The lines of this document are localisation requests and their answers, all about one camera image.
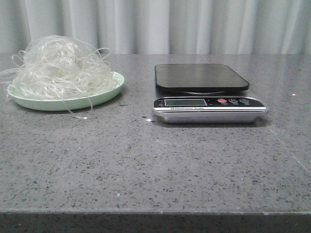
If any black silver kitchen scale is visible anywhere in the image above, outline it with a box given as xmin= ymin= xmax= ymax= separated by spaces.
xmin=153 ymin=64 xmax=269 ymax=124

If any white pleated curtain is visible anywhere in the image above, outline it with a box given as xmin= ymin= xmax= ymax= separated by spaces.
xmin=0 ymin=0 xmax=311 ymax=54

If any white translucent vermicelli bundle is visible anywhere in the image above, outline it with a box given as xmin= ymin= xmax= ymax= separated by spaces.
xmin=0 ymin=35 xmax=117 ymax=103

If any light green round plate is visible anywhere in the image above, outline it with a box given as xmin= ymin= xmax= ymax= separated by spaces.
xmin=8 ymin=72 xmax=124 ymax=111

